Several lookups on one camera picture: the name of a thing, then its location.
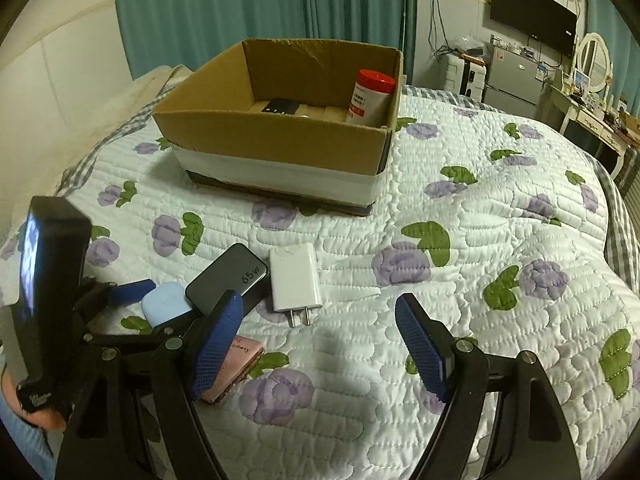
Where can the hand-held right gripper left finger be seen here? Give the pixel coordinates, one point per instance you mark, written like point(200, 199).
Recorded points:
point(216, 347)

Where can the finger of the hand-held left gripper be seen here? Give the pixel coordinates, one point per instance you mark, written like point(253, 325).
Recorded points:
point(132, 292)
point(145, 335)

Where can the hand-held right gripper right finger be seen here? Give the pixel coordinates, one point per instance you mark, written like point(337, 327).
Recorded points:
point(420, 350)

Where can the pink box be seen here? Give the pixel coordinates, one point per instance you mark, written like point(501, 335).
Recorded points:
point(240, 360)

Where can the light blue earbud case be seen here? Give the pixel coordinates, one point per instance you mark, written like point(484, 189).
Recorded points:
point(162, 305)

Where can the black power adapter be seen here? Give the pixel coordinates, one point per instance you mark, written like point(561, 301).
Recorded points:
point(227, 272)

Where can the white plug charger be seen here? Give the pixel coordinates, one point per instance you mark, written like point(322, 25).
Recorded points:
point(295, 280)

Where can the brown cardboard box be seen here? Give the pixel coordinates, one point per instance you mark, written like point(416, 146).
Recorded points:
point(280, 145)

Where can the person's left hand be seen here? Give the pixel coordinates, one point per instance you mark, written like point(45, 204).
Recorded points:
point(47, 417)

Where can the white floral quilt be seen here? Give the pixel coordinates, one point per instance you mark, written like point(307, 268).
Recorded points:
point(450, 200)

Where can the white padded headboard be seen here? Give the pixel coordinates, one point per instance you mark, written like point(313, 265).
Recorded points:
point(65, 85)

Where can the small black device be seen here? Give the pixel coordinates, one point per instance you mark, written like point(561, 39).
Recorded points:
point(280, 106)

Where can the red-lidded white bottle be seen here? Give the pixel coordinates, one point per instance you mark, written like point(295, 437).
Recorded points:
point(367, 100)

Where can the white drawer cabinet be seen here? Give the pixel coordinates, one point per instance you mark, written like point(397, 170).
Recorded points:
point(457, 75)

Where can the silver refrigerator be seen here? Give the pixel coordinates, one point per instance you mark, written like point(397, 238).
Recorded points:
point(510, 80)

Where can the white dressing table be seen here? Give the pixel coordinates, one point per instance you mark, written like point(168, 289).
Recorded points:
point(595, 125)

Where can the wide teal curtain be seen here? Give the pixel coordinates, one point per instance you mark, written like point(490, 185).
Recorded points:
point(225, 0)

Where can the white oval vanity mirror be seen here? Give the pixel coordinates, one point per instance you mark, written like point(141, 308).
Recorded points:
point(592, 60)

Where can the narrow teal curtain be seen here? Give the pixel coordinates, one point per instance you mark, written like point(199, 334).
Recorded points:
point(615, 25)

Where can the black wall television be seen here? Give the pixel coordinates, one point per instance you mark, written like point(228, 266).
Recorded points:
point(530, 10)

